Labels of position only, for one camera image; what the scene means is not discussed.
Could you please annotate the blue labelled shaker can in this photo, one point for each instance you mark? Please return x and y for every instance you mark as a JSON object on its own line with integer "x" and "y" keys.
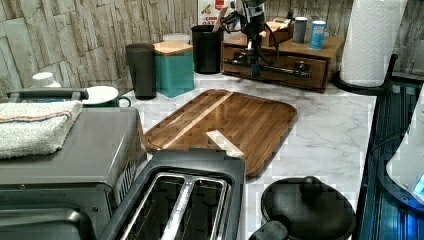
{"x": 317, "y": 34}

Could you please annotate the dark grey tall cup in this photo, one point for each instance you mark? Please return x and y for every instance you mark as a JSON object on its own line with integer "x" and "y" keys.
{"x": 141, "y": 62}

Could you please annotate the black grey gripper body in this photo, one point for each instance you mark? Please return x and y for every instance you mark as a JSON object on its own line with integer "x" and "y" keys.
{"x": 255, "y": 18}

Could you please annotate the white red cereal box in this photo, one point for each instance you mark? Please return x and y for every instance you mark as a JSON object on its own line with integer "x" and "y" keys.
{"x": 208, "y": 10}

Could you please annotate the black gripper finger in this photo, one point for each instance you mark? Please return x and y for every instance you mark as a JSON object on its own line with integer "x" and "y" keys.
{"x": 252, "y": 52}

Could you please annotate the wooden drawer with black handle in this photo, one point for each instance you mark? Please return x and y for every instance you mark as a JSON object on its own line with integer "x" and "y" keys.
{"x": 288, "y": 70}

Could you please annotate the teal canister with wooden lid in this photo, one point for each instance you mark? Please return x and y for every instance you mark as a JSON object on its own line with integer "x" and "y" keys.
{"x": 174, "y": 68}

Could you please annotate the wooden drawer cabinet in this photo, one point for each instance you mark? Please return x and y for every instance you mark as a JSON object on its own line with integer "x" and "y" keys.
{"x": 330, "y": 50}

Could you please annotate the wooden spatula in holder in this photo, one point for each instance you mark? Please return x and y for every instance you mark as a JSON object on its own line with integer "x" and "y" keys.
{"x": 221, "y": 15}

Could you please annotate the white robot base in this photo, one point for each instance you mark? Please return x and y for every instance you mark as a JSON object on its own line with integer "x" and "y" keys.
{"x": 406, "y": 167}

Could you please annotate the white paper towel roll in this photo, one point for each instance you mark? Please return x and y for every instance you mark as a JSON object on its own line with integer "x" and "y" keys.
{"x": 370, "y": 40}

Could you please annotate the clear container white lid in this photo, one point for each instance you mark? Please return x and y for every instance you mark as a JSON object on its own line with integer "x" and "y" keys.
{"x": 182, "y": 37}

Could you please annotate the white folded towel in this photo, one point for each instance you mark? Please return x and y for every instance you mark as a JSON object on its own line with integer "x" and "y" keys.
{"x": 36, "y": 128}

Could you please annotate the black pan handle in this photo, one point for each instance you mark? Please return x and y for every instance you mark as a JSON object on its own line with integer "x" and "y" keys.
{"x": 19, "y": 95}

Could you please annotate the black pot lid with knob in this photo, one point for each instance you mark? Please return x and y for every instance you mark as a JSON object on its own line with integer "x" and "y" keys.
{"x": 306, "y": 209}

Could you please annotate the grey shaker can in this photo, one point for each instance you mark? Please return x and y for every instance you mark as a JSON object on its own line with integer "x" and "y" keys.
{"x": 300, "y": 25}

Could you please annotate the white bottle cap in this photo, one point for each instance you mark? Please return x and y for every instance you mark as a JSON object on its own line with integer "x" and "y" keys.
{"x": 43, "y": 80}

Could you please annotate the small wooden box organizer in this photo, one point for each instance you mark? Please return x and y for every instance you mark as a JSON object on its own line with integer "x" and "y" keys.
{"x": 277, "y": 31}

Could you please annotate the black utensil holder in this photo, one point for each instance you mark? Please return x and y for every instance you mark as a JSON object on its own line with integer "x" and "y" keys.
{"x": 206, "y": 49}

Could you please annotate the black two-slot toaster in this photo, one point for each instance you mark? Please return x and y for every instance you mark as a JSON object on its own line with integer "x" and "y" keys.
{"x": 182, "y": 195}

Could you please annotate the wooden cutting board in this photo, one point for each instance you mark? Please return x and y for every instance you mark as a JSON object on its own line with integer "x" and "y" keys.
{"x": 255, "y": 125}

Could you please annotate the grey toaster oven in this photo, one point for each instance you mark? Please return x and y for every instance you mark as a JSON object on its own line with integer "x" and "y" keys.
{"x": 72, "y": 193}

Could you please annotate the green mug with white lid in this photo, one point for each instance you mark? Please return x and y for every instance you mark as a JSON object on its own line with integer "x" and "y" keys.
{"x": 104, "y": 96}

